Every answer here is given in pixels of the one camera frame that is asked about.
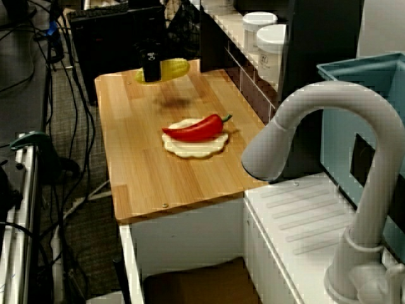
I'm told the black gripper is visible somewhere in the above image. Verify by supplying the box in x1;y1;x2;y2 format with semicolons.
134;38;166;82

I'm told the yellow toy corn cob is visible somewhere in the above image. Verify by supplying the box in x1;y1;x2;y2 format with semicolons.
135;58;191;85

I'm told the red toy pepper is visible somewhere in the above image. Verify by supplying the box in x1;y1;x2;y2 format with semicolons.
161;113;234;143

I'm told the black box cabinet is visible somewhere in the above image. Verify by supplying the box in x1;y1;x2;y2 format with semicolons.
68;6;167;105

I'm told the black mesh netting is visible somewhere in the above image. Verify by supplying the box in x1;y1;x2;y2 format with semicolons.
166;0;203;63

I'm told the cream hutch shelf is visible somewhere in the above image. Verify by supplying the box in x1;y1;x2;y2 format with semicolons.
202;6;282;92

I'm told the cream scalloped plate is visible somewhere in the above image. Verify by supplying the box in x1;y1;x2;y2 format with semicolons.
161;118;229;159

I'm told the dark tile backsplash panel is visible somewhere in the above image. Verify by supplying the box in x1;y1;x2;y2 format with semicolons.
199;6;279;127

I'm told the white labelled jar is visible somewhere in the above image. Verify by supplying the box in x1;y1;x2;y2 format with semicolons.
242;11;278;53
256;24;288;80

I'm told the white toy kitchen body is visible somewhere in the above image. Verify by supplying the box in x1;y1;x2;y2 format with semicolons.
118;172;405;304

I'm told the teal plastic bin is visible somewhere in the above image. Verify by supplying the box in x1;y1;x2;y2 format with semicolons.
316;53;405;273

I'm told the brown board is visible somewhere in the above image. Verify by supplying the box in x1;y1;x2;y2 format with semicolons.
144;256;263;304

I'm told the black hanging cable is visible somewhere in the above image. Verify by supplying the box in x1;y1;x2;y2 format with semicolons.
47;0;97;203

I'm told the dark hutch post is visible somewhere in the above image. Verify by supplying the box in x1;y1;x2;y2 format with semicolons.
277;0;365;191

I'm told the aluminium frame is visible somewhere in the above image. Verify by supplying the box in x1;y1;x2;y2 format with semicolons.
0;132;42;304

